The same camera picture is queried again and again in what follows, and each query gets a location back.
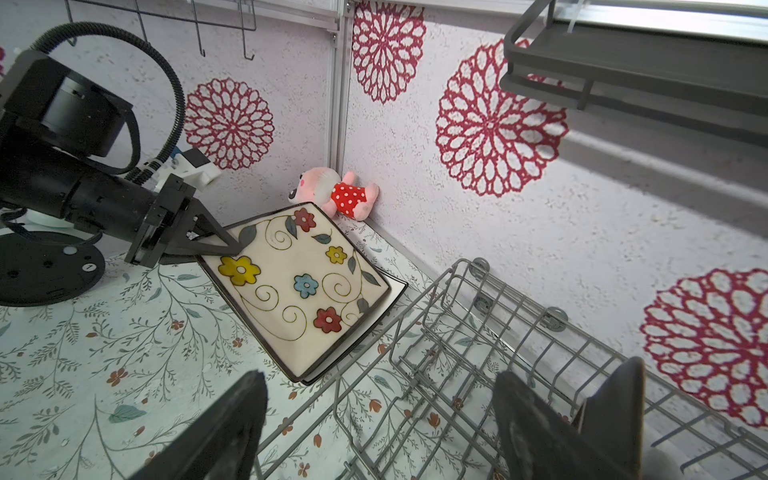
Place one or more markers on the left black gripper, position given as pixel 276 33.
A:
pixel 178 225

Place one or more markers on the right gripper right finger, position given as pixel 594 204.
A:
pixel 536 443

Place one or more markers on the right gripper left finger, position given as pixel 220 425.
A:
pixel 222 442

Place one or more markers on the black square plate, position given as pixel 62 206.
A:
pixel 299 284
pixel 611 421

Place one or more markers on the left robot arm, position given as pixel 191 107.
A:
pixel 58 200

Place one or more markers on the white round plate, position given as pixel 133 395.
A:
pixel 658 465

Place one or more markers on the pink pig plush toy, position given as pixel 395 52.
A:
pixel 335 194

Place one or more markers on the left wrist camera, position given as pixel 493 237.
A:
pixel 192 166

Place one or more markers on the grey wire dish rack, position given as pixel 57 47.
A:
pixel 470 379

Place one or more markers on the black wire wall basket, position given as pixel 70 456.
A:
pixel 207 26

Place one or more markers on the grey wall shelf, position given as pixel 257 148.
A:
pixel 694 67

